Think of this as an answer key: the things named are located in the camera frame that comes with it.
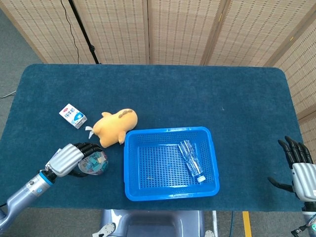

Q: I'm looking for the thin black hanging cable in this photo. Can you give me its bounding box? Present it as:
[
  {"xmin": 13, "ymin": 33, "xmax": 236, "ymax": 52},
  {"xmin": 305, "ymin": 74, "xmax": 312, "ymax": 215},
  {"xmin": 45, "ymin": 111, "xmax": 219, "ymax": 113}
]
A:
[{"xmin": 60, "ymin": 0, "xmax": 79, "ymax": 64}]

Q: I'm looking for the blue plastic perforated basket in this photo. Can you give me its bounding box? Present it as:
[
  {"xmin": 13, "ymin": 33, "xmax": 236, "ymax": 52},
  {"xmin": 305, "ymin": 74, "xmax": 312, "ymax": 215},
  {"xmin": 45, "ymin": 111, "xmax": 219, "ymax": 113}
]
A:
[{"xmin": 124, "ymin": 126, "xmax": 221, "ymax": 202}]

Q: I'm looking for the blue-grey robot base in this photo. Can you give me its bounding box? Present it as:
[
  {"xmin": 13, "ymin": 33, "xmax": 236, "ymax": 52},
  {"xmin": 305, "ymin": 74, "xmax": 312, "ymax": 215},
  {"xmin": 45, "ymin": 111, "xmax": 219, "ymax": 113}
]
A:
[{"xmin": 92, "ymin": 209, "xmax": 215, "ymax": 237}]

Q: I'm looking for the teal table cloth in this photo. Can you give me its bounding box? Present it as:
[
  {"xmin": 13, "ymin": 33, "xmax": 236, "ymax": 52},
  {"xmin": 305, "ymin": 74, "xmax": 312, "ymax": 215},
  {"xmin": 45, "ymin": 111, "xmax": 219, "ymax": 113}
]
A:
[{"xmin": 0, "ymin": 63, "xmax": 307, "ymax": 212}]

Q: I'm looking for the bamboo folding screen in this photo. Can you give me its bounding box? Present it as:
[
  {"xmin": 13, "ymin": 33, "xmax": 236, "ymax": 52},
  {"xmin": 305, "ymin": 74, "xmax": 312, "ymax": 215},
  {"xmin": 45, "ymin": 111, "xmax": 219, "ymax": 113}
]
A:
[{"xmin": 0, "ymin": 0, "xmax": 316, "ymax": 140}]

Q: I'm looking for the yellow plush dinosaur toy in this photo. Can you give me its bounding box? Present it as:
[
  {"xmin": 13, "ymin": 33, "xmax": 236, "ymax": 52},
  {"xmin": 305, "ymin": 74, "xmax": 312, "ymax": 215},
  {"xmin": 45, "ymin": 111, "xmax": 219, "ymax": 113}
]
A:
[{"xmin": 85, "ymin": 108, "xmax": 138, "ymax": 149}]

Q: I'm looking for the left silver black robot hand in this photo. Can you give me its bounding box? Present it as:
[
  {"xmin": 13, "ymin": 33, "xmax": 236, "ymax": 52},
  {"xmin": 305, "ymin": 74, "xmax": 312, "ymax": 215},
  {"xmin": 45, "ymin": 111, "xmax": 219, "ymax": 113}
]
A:
[{"xmin": 44, "ymin": 142, "xmax": 104, "ymax": 178}]

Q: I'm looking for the clear plastic water bottle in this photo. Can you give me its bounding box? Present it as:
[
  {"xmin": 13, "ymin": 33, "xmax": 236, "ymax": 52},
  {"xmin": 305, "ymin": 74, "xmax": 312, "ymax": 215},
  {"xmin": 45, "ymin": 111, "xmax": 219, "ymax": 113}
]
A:
[{"xmin": 178, "ymin": 140, "xmax": 207, "ymax": 183}]

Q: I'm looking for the white milk carton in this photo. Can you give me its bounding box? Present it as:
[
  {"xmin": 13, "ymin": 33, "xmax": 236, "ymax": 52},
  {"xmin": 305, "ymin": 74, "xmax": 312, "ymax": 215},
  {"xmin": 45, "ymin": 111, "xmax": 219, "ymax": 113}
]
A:
[{"xmin": 58, "ymin": 103, "xmax": 88, "ymax": 129}]

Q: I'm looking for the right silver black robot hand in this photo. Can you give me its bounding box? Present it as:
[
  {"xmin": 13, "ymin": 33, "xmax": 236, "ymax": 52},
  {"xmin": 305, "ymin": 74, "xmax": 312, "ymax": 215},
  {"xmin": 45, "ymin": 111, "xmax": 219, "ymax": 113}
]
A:
[{"xmin": 268, "ymin": 135, "xmax": 316, "ymax": 202}]

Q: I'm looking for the yellow floor tape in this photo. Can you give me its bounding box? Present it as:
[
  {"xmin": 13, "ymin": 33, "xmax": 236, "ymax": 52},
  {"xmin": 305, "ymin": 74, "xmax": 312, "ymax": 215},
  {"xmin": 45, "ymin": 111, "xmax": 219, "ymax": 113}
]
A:
[{"xmin": 242, "ymin": 211, "xmax": 253, "ymax": 237}]

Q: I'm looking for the black stand pole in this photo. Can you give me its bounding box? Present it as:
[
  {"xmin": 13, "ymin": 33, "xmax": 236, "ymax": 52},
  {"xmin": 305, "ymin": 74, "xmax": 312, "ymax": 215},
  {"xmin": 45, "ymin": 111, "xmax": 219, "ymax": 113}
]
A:
[{"xmin": 68, "ymin": 0, "xmax": 100, "ymax": 64}]

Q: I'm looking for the white floor strip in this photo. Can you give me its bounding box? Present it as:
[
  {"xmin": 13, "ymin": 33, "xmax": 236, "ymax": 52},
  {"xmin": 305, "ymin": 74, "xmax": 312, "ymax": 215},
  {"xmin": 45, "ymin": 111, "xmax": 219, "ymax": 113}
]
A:
[{"xmin": 211, "ymin": 210, "xmax": 219, "ymax": 237}]

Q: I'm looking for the clear tub of binder clips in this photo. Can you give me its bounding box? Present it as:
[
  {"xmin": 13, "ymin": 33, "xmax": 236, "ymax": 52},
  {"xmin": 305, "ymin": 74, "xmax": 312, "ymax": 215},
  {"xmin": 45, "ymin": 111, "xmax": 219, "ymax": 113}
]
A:
[{"xmin": 78, "ymin": 151, "xmax": 109, "ymax": 176}]

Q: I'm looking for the white floor cable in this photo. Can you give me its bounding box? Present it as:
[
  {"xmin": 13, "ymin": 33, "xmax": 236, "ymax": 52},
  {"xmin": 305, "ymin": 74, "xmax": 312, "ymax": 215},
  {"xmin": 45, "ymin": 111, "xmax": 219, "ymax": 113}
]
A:
[{"xmin": 0, "ymin": 90, "xmax": 17, "ymax": 99}]

